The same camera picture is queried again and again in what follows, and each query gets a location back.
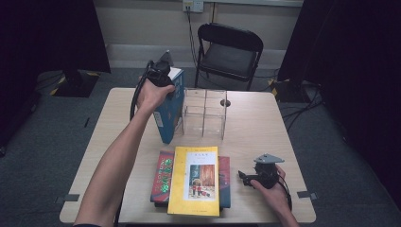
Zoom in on person's left hand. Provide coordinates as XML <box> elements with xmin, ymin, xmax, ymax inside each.
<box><xmin>135</xmin><ymin>79</ymin><xmax>176</xmax><ymax>115</ymax></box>

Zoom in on black floor cables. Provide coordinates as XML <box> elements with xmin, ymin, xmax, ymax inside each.
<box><xmin>282</xmin><ymin>79</ymin><xmax>325</xmax><ymax>131</ymax></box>

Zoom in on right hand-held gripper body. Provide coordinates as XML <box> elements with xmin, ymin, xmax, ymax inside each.
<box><xmin>250</xmin><ymin>153</ymin><xmax>286</xmax><ymax>190</ymax></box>

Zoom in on clear acrylic book rack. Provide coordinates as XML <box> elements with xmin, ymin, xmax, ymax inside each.
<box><xmin>182</xmin><ymin>88</ymin><xmax>229</xmax><ymax>141</ymax></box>

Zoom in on black wall socket cable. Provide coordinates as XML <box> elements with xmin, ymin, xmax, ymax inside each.
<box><xmin>186</xmin><ymin>8</ymin><xmax>200</xmax><ymax>69</ymax></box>

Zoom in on person's right hand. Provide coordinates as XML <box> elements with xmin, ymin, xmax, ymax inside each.
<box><xmin>250</xmin><ymin>165</ymin><xmax>289</xmax><ymax>213</ymax></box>

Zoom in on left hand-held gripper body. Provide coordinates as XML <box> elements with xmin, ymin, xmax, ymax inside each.
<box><xmin>145</xmin><ymin>49</ymin><xmax>176</xmax><ymax>88</ymax></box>

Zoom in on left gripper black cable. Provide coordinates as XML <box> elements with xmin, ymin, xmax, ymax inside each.
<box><xmin>129</xmin><ymin>61</ymin><xmax>153</xmax><ymax>122</ymax></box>

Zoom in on grey tape strip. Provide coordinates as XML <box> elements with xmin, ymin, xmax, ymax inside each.
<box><xmin>296</xmin><ymin>190</ymin><xmax>318</xmax><ymax>201</ymax></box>
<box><xmin>55</xmin><ymin>193</ymin><xmax>80</xmax><ymax>204</ymax></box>

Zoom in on black curtain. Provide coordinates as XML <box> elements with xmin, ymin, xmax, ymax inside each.
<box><xmin>0</xmin><ymin>0</ymin><xmax>112</xmax><ymax>149</ymax></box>
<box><xmin>277</xmin><ymin>0</ymin><xmax>401</xmax><ymax>202</ymax></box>

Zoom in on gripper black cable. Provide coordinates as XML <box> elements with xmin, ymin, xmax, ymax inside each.
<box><xmin>129</xmin><ymin>61</ymin><xmax>153</xmax><ymax>122</ymax></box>
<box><xmin>277</xmin><ymin>174</ymin><xmax>293</xmax><ymax>212</ymax></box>

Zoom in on yellow book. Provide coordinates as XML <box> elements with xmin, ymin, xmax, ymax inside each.
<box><xmin>166</xmin><ymin>145</ymin><xmax>220</xmax><ymax>218</ymax></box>

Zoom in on blue book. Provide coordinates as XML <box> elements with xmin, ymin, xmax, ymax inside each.
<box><xmin>153</xmin><ymin>66</ymin><xmax>186</xmax><ymax>145</ymax></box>

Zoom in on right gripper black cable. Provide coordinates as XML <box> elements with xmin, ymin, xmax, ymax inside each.
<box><xmin>277</xmin><ymin>174</ymin><xmax>293</xmax><ymax>212</ymax></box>

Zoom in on white wall socket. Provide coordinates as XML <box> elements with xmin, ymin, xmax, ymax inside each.
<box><xmin>183</xmin><ymin>0</ymin><xmax>204</xmax><ymax>13</ymax></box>

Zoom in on black stand base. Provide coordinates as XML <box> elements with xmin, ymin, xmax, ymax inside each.
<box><xmin>50</xmin><ymin>69</ymin><xmax>101</xmax><ymax>98</ymax></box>

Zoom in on black folding chair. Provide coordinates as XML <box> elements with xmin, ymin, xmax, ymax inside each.
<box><xmin>194</xmin><ymin>22</ymin><xmax>265</xmax><ymax>92</ymax></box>

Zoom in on red book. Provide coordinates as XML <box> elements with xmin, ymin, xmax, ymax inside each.
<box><xmin>149</xmin><ymin>149</ymin><xmax>232</xmax><ymax>209</ymax></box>

